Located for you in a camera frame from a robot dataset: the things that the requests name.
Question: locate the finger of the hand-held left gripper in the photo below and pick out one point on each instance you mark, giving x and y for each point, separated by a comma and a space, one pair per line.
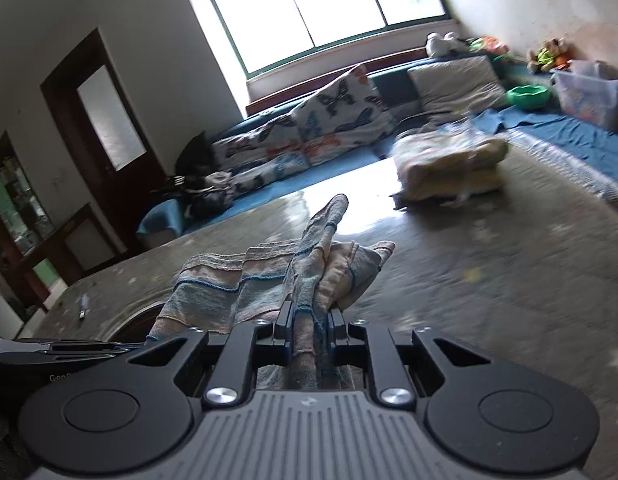
89, 349

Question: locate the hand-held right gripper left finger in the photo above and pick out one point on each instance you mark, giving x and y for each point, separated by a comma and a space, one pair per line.
287, 326

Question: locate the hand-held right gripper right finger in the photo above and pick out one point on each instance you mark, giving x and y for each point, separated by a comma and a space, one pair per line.
335, 329

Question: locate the marker pen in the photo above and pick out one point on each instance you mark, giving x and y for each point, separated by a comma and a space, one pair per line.
84, 309

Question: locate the person's dark clothing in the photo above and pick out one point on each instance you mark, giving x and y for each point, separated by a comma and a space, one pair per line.
4, 445

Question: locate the dark wood low cabinet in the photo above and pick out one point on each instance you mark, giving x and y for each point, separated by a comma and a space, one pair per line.
84, 245

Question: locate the glass door display cabinet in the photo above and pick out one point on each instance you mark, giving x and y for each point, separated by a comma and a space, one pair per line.
19, 210

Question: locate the butterfly print quilt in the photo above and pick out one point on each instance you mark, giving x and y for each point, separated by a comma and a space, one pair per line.
259, 155

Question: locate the black bag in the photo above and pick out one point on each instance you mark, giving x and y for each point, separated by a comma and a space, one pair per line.
194, 157

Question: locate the folded yellow cloth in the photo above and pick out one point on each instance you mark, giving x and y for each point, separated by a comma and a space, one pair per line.
449, 165

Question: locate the butterfly print pillow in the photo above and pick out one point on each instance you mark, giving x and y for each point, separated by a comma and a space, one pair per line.
344, 105

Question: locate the dark wood glass door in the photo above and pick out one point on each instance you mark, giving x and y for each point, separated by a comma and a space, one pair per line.
114, 115

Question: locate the grey pillow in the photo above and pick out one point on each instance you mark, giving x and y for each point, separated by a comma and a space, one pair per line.
456, 82

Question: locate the green plastic basin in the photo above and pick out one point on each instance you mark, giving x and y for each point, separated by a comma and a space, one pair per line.
528, 96

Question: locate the white black plush toy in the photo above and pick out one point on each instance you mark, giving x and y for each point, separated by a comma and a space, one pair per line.
444, 44

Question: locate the orange green plush toy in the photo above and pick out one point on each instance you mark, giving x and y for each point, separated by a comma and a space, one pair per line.
489, 45

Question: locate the green framed window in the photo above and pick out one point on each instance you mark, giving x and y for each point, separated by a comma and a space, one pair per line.
329, 5

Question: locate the brown bear plush toy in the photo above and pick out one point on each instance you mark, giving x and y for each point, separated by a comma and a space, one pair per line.
549, 55

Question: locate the clear plastic storage box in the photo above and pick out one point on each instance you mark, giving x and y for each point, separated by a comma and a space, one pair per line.
594, 95

